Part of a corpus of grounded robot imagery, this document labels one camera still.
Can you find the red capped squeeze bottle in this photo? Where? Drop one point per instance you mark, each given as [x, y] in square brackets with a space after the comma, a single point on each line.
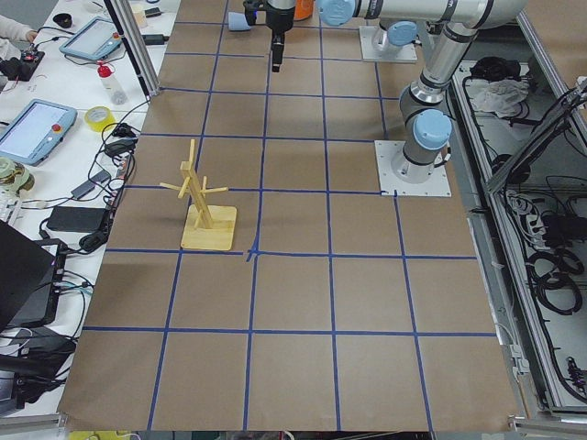
[112, 86]

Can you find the black laptop computer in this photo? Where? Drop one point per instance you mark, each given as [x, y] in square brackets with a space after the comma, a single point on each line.
[30, 273]

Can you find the blue teach pendant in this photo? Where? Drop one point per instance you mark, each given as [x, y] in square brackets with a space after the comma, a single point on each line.
[93, 42]
[37, 131]

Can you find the yellow tape roll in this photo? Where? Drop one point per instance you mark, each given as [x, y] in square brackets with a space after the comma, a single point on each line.
[99, 118]

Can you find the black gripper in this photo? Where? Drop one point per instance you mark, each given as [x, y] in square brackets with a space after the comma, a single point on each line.
[280, 18]

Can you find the wooden cup tree stand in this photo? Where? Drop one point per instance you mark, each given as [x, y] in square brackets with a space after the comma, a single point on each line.
[207, 226]

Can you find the person hand in sleeve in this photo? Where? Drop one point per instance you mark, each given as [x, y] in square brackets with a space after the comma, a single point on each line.
[14, 30]

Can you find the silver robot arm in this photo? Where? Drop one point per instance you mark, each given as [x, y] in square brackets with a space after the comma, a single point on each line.
[428, 129]
[393, 34]

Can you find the white crumpled cloth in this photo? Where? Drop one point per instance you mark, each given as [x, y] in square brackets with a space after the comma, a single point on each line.
[502, 98]

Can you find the aluminium frame post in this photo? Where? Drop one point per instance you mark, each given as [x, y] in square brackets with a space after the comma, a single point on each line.
[126, 25]

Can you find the near blue teach pendant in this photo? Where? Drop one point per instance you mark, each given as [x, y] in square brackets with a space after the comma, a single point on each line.
[37, 131]

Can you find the orange cylindrical canister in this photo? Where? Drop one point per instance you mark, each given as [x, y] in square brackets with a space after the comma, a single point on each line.
[304, 9]

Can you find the light blue plastic cup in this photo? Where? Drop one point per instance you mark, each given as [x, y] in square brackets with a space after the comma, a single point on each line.
[237, 22]

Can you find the black power adapter brick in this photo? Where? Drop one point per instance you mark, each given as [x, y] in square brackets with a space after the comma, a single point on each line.
[76, 219]

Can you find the far blue teach pendant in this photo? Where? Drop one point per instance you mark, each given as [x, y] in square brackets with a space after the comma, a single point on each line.
[93, 42]

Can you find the black bowl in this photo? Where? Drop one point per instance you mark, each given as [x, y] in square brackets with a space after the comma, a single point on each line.
[63, 20]

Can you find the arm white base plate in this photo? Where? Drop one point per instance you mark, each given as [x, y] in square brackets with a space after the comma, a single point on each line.
[400, 177]
[407, 54]

